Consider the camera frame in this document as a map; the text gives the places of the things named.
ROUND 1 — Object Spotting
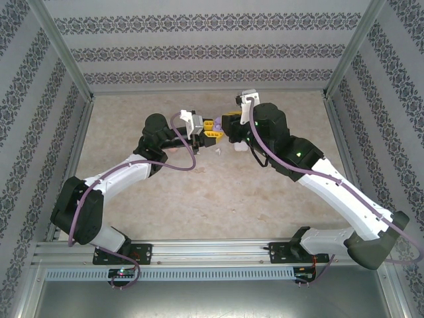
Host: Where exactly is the grey sheet metal panel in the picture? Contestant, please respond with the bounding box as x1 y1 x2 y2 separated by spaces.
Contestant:
32 280 403 318

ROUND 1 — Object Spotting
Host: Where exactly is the aluminium frame rail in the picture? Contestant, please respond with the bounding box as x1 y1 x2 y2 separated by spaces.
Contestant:
323 97 376 239
46 99 97 242
89 88 329 97

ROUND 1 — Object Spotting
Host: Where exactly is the thin black cable loop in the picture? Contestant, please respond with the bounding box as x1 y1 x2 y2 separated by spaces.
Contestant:
252 148 270 168

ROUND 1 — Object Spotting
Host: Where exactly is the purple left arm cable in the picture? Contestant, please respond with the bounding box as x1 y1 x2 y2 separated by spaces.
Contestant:
68 112 197 290

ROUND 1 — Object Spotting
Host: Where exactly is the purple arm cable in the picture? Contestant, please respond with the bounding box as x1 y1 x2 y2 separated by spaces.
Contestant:
248 96 424 286
68 112 197 290

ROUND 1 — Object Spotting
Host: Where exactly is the aluminium frame post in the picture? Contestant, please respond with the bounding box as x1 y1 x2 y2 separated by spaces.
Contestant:
321 0 388 100
26 0 96 102

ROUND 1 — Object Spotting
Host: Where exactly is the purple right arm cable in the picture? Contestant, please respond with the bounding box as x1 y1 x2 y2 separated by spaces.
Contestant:
248 96 424 286

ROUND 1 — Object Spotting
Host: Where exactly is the wide aluminium mounting rail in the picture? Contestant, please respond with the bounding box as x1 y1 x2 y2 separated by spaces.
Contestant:
32 240 389 266

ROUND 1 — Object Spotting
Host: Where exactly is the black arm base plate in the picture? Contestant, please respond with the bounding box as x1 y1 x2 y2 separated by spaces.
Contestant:
92 244 153 266
268 242 331 265

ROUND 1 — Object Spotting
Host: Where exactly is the slotted grey cable duct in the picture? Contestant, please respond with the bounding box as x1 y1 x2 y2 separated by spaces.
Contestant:
44 267 296 282

